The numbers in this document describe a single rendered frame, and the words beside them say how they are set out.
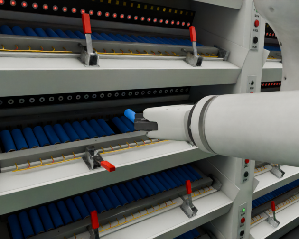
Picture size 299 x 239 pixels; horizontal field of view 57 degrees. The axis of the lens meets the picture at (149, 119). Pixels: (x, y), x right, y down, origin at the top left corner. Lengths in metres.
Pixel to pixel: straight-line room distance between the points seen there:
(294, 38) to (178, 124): 0.18
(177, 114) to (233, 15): 0.48
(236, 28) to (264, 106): 0.51
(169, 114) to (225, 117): 0.10
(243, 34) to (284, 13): 0.47
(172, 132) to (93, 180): 0.21
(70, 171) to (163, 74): 0.27
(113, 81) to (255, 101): 0.29
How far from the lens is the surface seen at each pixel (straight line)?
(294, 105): 0.31
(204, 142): 0.38
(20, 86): 0.48
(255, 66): 0.84
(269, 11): 0.34
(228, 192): 0.88
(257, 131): 0.32
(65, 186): 0.53
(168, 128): 0.41
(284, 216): 1.25
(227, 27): 0.83
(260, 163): 1.07
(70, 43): 0.56
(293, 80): 0.43
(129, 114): 0.57
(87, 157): 0.55
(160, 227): 0.72
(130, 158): 0.59
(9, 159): 0.53
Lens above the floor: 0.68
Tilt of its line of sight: 11 degrees down
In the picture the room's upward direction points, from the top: straight up
